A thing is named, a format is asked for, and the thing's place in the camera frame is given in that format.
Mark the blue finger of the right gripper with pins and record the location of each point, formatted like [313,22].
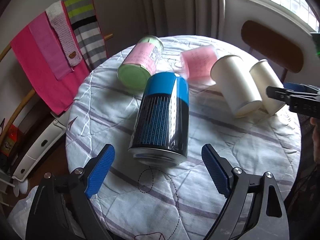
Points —
[282,94]
[296,87]

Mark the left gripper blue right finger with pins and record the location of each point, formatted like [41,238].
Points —
[219,169]

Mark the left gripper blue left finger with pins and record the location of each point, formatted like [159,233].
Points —
[96,170]

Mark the blue black metal can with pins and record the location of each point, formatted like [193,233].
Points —
[160,134]

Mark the pink plastic cup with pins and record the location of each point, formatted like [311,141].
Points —
[197,63]

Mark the wooden chair red seat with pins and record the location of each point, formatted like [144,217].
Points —
[274,46]

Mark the white striped quilted tablecloth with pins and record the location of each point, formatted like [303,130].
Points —
[139,202]

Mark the white framed window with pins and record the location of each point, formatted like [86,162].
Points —
[272,0]

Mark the hot pink towel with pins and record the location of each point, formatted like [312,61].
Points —
[58,95]

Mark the red yellow package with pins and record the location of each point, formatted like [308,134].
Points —
[11,139]

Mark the wooden towel rack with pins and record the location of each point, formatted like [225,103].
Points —
[28,97]

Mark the green pink labelled can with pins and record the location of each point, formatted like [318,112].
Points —
[141,63]

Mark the beige curtain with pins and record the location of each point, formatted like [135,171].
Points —
[182,17]

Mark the light pink cloth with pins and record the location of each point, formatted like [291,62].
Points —
[49,46]

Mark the striped green grey cloth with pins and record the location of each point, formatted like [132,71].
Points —
[84,23]

